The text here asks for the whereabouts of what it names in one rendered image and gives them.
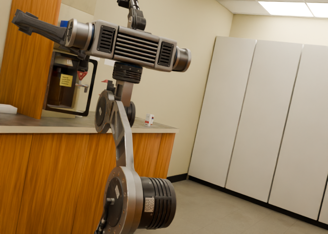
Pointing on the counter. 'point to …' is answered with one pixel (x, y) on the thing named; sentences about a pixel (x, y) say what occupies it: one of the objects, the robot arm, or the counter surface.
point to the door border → (49, 80)
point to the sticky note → (66, 80)
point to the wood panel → (29, 52)
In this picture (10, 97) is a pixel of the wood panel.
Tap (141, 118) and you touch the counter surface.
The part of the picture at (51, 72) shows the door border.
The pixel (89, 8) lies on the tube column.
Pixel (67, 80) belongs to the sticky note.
